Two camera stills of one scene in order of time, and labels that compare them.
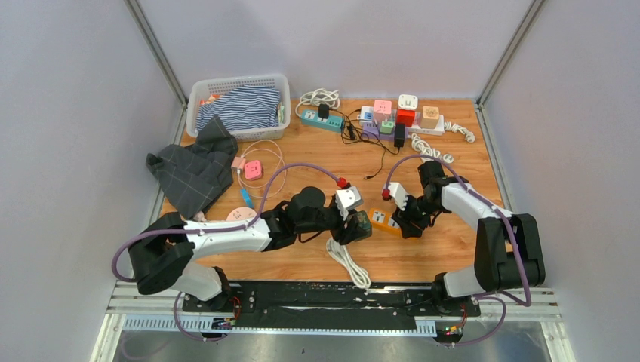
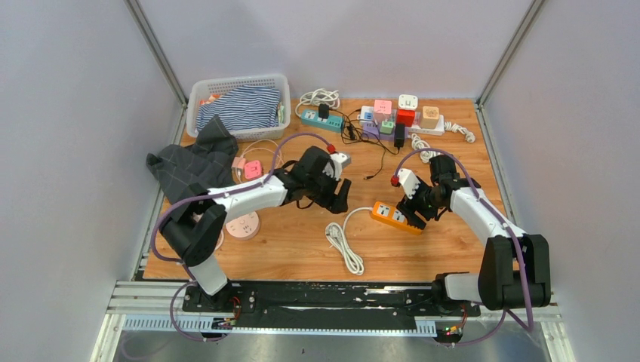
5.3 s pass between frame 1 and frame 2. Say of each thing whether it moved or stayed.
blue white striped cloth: stayed
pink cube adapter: stayed
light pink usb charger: stayed
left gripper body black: moved
